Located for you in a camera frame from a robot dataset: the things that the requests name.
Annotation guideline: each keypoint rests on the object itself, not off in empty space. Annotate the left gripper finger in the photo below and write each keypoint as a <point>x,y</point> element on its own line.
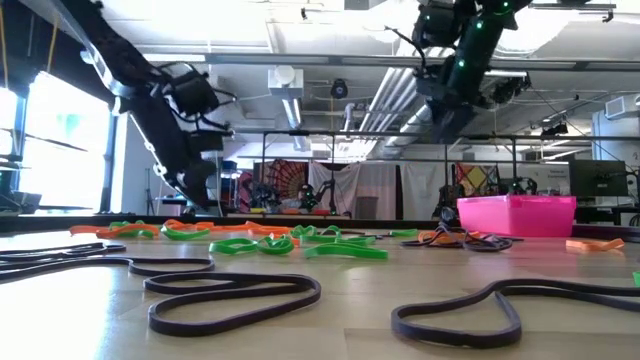
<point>202,182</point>
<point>180,182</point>

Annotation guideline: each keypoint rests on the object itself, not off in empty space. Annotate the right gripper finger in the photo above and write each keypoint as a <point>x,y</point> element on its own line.
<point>444,125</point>
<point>462,125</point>

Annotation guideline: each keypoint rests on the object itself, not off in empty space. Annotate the orange rubber band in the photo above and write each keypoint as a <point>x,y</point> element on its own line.
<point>435,239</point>
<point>235,228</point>
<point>175,225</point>
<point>296,241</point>
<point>85,230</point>
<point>595,246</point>
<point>270,231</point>

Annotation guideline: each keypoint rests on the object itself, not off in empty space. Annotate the pink plastic basket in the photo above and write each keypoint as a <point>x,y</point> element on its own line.
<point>515,217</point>

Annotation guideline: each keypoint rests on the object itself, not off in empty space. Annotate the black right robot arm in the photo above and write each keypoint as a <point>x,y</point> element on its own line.
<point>480,40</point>

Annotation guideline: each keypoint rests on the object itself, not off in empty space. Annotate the black background robot arm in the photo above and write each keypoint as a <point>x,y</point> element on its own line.
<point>325,189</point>
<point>445,202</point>

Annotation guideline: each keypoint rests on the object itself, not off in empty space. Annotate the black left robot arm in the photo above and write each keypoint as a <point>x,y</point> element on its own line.
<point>100,40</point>

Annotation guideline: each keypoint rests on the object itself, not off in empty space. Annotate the green rubber band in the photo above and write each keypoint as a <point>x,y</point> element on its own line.
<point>405,233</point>
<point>185,235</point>
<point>214,246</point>
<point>135,234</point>
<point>300,231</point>
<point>331,230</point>
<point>350,252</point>
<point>637,279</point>
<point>350,240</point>
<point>280,248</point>
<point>119,224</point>

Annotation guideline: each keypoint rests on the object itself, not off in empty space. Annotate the black hanging spotlight cluster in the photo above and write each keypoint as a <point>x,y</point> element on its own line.
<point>510,89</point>

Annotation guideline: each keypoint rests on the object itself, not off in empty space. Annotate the yellow red diamond cloth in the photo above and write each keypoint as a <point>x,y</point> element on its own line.
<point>477,177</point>

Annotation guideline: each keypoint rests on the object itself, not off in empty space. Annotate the white hanging cloth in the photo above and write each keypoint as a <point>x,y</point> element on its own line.
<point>425,190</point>
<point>370,180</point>

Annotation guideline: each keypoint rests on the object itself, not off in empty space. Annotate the red patterned hanging cloth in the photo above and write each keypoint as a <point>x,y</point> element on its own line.
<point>285,175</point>

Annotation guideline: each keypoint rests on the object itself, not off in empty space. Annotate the black track spotlight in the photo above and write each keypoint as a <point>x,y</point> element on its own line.
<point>555,129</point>

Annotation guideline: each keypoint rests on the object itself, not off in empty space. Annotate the bright window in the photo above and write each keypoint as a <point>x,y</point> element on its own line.
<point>60,165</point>

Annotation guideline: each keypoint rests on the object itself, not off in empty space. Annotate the grey chair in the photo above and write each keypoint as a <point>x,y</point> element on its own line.
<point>367,207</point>

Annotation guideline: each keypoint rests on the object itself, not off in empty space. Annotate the white ceiling air unit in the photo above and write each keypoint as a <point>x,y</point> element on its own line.
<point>285,82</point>

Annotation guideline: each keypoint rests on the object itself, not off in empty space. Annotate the black computer monitor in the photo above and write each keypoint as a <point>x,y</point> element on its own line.
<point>597,177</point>

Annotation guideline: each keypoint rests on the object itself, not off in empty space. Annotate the silver ventilation duct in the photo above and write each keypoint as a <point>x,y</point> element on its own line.
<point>410,125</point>

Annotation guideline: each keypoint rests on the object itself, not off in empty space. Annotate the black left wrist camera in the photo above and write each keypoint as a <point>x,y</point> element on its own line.
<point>215,140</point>

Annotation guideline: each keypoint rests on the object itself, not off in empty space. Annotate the black metal rack frame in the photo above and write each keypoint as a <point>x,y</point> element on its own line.
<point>514,170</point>

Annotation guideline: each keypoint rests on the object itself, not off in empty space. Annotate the black overhead camera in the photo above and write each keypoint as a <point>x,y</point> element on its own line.
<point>339,90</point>

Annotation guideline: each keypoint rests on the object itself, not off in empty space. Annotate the grey overhead frame crossbar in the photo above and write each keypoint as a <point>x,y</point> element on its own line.
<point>325,61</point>

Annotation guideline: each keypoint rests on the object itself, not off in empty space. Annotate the white wall air vent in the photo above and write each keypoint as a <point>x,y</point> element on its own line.
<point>620,107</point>

